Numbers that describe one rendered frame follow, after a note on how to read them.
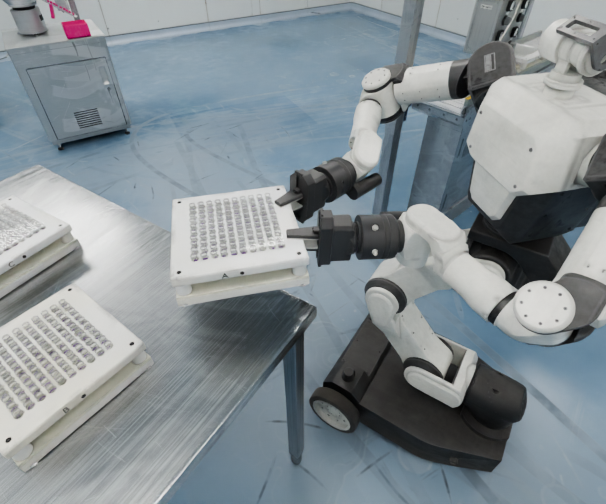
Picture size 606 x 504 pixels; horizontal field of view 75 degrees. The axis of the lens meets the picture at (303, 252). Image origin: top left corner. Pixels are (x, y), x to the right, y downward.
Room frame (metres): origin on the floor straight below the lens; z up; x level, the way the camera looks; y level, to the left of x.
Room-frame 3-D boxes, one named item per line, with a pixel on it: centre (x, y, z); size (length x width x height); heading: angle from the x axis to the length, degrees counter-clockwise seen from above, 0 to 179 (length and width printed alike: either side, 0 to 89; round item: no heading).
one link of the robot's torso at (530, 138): (0.75, -0.54, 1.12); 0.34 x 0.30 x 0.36; 13
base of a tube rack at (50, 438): (0.39, 0.46, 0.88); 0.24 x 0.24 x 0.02; 52
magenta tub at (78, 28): (3.10, 1.60, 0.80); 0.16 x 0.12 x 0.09; 122
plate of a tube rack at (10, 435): (0.39, 0.46, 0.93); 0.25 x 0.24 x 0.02; 52
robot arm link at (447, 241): (0.56, -0.25, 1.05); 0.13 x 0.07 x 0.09; 31
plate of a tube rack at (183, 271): (0.60, 0.13, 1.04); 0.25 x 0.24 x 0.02; 13
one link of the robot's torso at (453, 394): (0.75, -0.49, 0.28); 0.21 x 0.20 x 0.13; 57
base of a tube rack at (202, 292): (0.60, 0.13, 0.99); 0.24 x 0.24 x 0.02; 13
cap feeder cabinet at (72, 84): (3.19, 1.83, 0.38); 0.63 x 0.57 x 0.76; 122
